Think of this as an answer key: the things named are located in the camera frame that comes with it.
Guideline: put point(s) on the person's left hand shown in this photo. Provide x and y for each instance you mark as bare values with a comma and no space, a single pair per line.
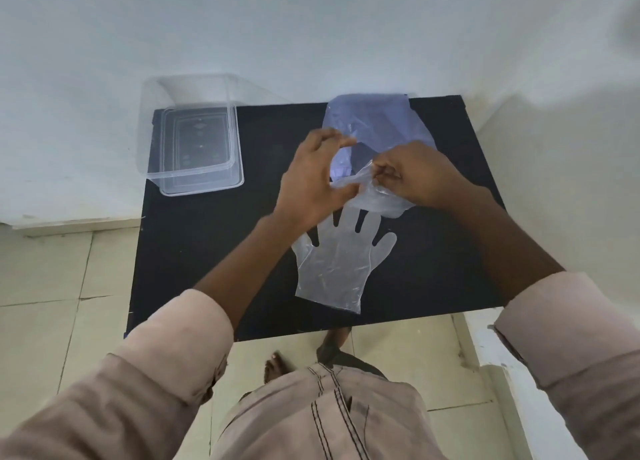
305,189

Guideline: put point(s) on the person's right hand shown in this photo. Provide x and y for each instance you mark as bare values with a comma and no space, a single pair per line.
425,174

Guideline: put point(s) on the clear plastic glove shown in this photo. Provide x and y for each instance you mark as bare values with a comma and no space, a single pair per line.
375,202
340,269

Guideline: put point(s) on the blue translucent plastic bag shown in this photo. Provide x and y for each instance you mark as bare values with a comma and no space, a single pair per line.
375,119

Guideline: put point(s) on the clear plastic container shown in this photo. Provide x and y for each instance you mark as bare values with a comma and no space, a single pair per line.
200,139

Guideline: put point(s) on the person's right forearm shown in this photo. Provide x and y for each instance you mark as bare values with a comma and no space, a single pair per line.
505,244

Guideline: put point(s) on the person's left forearm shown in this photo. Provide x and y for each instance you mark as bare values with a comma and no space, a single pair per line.
235,284

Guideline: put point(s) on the clear container lid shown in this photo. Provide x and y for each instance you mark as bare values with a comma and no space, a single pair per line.
200,189

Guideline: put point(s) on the person's right foot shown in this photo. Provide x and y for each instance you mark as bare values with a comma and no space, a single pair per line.
332,344

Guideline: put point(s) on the person's foot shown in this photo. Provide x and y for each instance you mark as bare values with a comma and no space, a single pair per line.
332,344
277,369

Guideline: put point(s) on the person's left foot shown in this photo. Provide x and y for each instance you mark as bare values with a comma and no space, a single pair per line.
277,369

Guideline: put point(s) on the person's beige clothing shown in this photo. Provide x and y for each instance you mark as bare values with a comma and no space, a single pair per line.
325,414

